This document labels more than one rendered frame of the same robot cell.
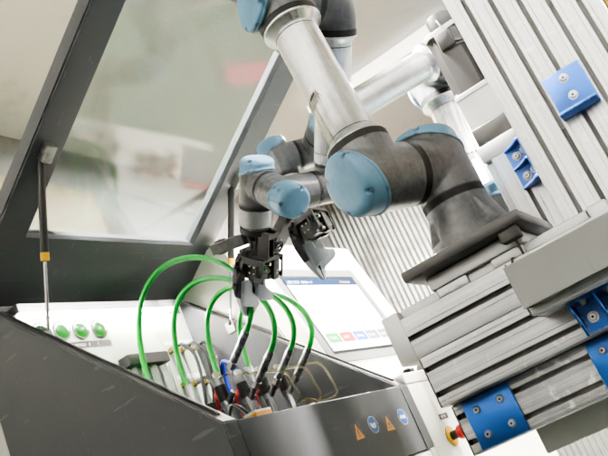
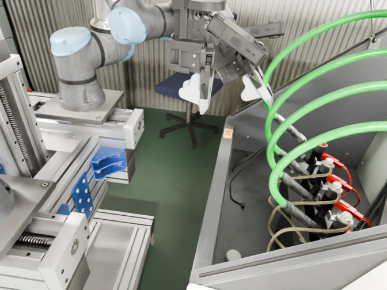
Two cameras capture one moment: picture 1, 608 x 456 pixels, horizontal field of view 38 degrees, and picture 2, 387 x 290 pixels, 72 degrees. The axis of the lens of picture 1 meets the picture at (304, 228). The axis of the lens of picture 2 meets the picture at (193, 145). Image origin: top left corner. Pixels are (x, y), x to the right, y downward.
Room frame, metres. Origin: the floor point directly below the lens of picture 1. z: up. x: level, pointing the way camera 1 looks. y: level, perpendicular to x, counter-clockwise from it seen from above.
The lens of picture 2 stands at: (2.42, -0.18, 1.49)
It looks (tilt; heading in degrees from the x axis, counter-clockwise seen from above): 36 degrees down; 160
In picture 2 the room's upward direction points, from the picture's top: 5 degrees clockwise
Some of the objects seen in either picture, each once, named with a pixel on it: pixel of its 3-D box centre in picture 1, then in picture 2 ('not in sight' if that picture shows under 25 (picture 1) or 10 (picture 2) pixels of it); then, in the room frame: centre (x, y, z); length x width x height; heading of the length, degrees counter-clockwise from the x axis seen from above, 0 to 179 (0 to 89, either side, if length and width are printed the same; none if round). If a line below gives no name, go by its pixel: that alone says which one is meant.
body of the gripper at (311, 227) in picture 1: (305, 217); (197, 36); (1.95, -0.01, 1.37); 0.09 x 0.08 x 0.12; 60
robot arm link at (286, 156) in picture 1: (278, 160); not in sight; (1.96, -0.01, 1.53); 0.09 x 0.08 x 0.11; 107
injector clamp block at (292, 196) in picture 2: not in sight; (301, 233); (2.11, 0.26, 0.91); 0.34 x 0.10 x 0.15; 150
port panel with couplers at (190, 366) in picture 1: (195, 380); not in sight; (2.34, 0.43, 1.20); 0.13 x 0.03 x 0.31; 150
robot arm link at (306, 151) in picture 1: (317, 147); not in sight; (1.97, -0.11, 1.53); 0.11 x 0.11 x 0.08; 17
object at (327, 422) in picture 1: (336, 440); (217, 193); (1.89, 0.12, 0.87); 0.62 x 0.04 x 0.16; 150
